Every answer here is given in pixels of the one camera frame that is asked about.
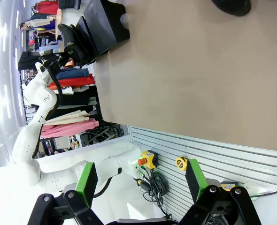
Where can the mannequin in cream top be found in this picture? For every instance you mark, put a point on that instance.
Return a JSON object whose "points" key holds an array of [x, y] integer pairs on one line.
{"points": [[40, 23]]}

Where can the beige hanging garment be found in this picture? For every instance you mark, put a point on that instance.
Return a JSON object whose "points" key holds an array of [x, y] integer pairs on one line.
{"points": [[68, 118]]}

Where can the navy hanging garment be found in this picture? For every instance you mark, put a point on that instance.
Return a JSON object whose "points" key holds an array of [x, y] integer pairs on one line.
{"points": [[72, 73]]}

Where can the pink hanging garment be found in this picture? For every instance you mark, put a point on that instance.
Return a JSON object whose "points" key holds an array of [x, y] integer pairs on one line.
{"points": [[68, 129]]}

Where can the bright red garment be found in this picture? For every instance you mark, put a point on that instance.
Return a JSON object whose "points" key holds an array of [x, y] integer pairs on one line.
{"points": [[47, 7]]}

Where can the black hanging garment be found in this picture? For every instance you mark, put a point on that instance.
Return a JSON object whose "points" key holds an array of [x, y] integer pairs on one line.
{"points": [[77, 99]]}

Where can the red hanging garment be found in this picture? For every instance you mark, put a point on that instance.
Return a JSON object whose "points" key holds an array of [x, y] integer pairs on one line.
{"points": [[77, 82]]}

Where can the box with yellow label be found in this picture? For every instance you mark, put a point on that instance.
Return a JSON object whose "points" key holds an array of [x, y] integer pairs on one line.
{"points": [[230, 185]]}

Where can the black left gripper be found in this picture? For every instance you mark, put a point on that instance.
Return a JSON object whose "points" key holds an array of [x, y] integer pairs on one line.
{"points": [[50, 58]]}

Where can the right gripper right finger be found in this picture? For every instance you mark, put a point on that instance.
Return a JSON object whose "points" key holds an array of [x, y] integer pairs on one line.
{"points": [[196, 182]]}

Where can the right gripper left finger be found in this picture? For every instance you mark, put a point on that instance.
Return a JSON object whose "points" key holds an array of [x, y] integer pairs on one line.
{"points": [[86, 182]]}

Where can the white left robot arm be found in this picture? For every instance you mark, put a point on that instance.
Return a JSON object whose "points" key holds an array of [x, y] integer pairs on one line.
{"points": [[30, 131]]}

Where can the white printed garment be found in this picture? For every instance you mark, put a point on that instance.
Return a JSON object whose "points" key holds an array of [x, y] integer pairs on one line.
{"points": [[82, 89]]}

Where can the black hanging jacket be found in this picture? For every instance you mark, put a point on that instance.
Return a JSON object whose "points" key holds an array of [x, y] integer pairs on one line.
{"points": [[28, 61]]}

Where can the yellow emergency stop button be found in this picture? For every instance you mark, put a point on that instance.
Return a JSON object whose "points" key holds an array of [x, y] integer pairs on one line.
{"points": [[150, 161]]}

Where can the black leather shoe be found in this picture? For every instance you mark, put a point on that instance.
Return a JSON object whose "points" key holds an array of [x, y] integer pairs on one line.
{"points": [[232, 7], [72, 42]]}

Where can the yellow tape measure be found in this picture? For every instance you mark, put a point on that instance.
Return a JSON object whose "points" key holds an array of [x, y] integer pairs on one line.
{"points": [[181, 162]]}

